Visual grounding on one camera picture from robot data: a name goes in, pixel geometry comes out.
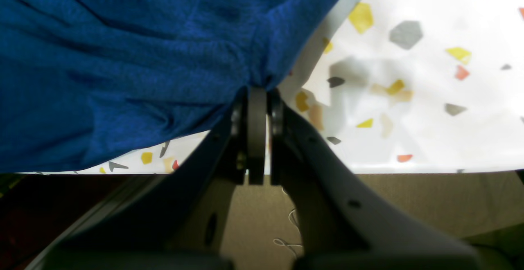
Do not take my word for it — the dark blue t-shirt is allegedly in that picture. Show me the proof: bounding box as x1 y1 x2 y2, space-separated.
0 0 338 173

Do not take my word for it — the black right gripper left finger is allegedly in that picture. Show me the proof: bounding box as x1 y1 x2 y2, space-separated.
37 88 268 270

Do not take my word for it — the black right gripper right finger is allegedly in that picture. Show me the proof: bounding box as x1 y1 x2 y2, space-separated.
268 90 481 270

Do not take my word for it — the terrazzo patterned table cloth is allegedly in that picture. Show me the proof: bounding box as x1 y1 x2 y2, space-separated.
24 0 523 175

